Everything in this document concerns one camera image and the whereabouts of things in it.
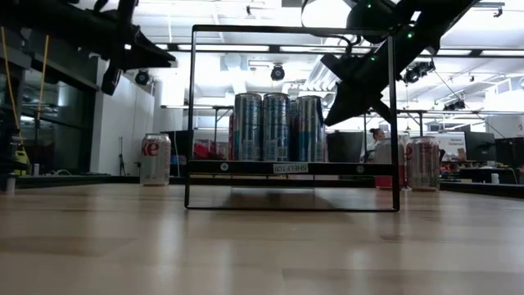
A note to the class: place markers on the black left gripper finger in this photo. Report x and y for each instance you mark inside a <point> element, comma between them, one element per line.
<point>147,62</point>
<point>147,47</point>

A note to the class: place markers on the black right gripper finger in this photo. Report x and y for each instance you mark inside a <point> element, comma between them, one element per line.
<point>341,98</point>
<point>358,104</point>

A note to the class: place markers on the blue silver energy drink can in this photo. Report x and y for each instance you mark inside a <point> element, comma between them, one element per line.
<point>247,127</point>
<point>309,131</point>
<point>276,127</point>

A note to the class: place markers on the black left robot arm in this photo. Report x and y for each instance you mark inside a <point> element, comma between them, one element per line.
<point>41,24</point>

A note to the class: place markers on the white shelf label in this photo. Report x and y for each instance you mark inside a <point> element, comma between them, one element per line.
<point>290,168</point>

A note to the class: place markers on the round black ceiling spotlight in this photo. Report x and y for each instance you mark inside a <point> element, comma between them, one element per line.
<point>142,77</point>
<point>277,73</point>

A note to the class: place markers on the person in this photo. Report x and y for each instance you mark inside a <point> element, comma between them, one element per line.
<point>376,134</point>

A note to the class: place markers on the black fabric panel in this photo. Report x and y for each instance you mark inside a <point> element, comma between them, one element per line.
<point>346,145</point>

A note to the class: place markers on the black track light cluster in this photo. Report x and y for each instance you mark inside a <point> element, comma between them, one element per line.
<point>417,71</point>
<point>454,105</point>

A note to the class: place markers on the white can with red base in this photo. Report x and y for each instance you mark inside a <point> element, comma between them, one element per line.
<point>382,153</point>

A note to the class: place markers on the ceiling light strip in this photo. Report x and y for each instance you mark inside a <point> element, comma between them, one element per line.
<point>225,47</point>

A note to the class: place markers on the black computer monitor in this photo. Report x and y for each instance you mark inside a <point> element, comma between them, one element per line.
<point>479,145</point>
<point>182,142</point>
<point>509,152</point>

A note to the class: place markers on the silver Diet Coke can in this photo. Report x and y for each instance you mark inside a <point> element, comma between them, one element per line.
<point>155,160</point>
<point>423,164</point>

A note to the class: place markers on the thin black stand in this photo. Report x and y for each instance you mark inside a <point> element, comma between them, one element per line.
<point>121,157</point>

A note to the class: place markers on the red patterned banner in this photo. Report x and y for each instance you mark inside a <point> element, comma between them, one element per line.
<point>206,150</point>

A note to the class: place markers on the white cup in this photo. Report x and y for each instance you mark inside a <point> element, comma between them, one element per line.
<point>494,178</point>

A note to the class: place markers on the yellow green device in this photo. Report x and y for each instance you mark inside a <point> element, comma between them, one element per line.
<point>20,157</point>

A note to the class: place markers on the wooden shelf with black frame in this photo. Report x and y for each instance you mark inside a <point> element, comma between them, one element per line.
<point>348,168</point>

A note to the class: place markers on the grey ceiling rail fixture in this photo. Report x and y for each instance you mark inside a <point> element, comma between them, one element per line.
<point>491,5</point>

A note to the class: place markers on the black aluminium rig frame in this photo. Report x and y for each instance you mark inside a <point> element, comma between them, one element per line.
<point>61,181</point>

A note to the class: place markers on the white cylinder post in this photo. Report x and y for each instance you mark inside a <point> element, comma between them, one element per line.
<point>10,183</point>

